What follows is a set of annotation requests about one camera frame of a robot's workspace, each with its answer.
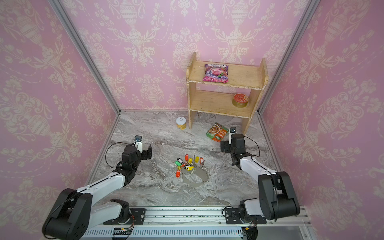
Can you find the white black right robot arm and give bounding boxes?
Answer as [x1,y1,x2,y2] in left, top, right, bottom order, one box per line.
[221,133,301,224]

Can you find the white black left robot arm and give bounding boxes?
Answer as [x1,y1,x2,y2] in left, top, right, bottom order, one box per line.
[42,142,153,240]

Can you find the green orange noodle packet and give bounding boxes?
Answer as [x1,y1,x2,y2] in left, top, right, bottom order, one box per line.
[206,123,229,143]

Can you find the red-lidded gold tin can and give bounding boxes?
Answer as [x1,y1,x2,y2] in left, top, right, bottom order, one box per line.
[232,93,249,108]

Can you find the white-lidded yellow can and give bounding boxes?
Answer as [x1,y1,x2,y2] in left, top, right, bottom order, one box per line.
[176,117,187,130]

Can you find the wooden two-tier shelf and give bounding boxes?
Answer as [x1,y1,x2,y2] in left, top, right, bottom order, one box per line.
[185,52,269,137]

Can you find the pink snack packet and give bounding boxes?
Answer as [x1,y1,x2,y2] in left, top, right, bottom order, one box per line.
[203,64,229,83]

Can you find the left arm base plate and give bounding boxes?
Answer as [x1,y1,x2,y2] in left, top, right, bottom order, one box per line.
[103,208,146,226]

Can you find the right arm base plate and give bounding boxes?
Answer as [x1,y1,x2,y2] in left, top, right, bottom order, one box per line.
[222,206,267,227]

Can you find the aluminium front rail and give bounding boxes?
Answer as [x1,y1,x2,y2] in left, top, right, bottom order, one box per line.
[80,206,316,240]

